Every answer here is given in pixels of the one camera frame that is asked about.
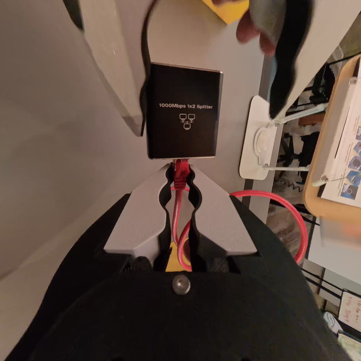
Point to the person's left hand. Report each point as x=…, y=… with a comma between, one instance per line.
x=245, y=32

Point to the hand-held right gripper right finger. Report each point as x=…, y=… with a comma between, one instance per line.
x=222, y=225

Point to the handwritten white note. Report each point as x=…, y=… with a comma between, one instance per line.
x=351, y=310

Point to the wooden instruction board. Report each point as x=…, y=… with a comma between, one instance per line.
x=341, y=132

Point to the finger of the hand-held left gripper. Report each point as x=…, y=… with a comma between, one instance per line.
x=318, y=42
x=112, y=56

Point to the white board stand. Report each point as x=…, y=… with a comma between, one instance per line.
x=251, y=146

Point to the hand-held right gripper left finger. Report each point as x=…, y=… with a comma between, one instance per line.
x=138, y=225

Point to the black ethernet splitter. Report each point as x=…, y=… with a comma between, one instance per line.
x=183, y=84

